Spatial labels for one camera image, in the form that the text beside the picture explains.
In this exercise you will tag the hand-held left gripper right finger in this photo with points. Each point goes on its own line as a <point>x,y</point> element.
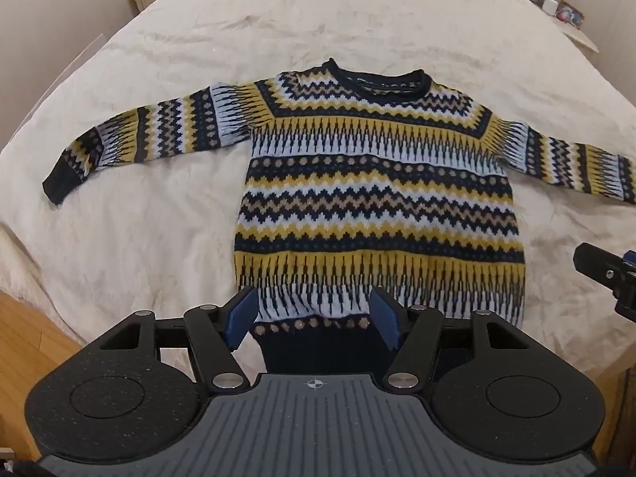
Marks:
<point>383,319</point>

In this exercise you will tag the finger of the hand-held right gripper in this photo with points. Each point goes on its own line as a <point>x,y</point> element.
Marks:
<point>598,264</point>

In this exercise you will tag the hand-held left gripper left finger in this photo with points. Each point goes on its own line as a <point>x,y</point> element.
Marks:
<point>242,317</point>

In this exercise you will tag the navy yellow patterned knit sweater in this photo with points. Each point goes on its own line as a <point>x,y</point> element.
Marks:
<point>377,194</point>

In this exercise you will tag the small white box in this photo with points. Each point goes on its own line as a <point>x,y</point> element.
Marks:
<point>550,4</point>

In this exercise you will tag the cream fleece bed blanket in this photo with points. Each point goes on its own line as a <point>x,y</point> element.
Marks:
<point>278,25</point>

